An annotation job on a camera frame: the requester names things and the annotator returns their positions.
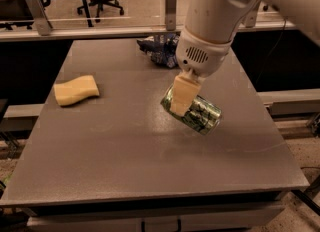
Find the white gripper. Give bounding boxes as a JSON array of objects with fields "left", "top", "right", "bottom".
[{"left": 170, "top": 26, "right": 234, "bottom": 116}]

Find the green soda can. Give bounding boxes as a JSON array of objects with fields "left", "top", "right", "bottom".
[{"left": 160, "top": 87, "right": 222, "bottom": 135}]

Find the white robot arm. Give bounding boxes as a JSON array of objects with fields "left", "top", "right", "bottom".
[{"left": 170, "top": 0, "right": 320, "bottom": 116}]

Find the crumpled blue chip bag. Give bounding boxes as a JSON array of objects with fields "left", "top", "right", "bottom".
[{"left": 137, "top": 33, "right": 179, "bottom": 69}]

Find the yellow sponge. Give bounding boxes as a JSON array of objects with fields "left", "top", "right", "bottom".
[{"left": 53, "top": 75, "right": 100, "bottom": 106}]

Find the black office chair left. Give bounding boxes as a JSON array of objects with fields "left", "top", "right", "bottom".
[{"left": 77, "top": 0, "right": 124, "bottom": 27}]

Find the right metal bracket post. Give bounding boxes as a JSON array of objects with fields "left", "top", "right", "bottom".
[{"left": 242, "top": 1, "right": 260, "bottom": 28}]

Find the metal bracket post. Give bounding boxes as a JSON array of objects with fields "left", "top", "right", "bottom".
[
  {"left": 242, "top": 1, "right": 260, "bottom": 28},
  {"left": 26, "top": 0, "right": 52, "bottom": 36},
  {"left": 165, "top": 0, "right": 177, "bottom": 31}
]

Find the middle metal bracket post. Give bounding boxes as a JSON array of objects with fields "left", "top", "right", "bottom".
[{"left": 165, "top": 0, "right": 177, "bottom": 31}]

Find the left metal bracket post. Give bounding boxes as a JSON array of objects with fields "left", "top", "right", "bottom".
[{"left": 26, "top": 0, "right": 52, "bottom": 36}]

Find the grey rail barrier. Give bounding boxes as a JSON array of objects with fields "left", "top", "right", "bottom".
[{"left": 0, "top": 21, "right": 296, "bottom": 42}]

